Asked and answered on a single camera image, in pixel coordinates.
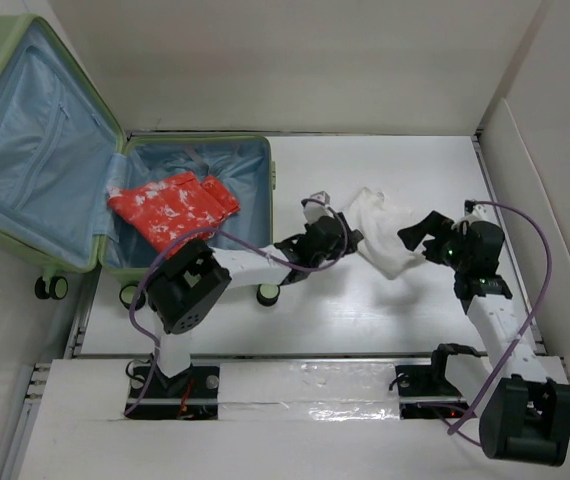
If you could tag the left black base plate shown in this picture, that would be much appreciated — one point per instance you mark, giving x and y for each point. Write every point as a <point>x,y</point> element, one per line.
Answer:
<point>191,396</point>

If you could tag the green suitcase with blue lining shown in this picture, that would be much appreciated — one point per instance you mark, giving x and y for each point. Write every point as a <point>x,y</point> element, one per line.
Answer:
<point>61,149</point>

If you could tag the red white patterned cloth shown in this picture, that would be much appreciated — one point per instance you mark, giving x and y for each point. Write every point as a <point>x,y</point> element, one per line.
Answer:
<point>162,211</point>

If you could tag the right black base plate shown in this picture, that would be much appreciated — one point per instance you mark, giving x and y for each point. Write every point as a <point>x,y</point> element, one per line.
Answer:
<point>422,397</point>

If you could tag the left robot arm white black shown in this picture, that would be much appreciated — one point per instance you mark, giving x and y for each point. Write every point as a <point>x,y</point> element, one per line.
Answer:
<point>185,287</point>

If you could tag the silver tape strip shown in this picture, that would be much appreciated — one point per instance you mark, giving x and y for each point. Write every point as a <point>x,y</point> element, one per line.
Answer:
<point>329,391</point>

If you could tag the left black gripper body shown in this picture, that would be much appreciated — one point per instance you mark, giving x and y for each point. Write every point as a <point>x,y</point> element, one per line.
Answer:
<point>333,251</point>

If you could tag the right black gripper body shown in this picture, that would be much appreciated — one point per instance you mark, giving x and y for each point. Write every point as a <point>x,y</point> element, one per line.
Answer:
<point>446,246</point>

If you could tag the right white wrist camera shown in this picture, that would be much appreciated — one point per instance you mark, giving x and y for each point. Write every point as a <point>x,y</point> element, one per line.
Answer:
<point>474,211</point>

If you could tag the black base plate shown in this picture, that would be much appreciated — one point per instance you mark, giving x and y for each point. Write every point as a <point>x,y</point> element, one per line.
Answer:
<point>191,396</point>
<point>422,397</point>

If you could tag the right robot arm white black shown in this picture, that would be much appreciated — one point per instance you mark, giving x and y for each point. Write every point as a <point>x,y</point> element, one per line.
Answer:
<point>523,414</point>

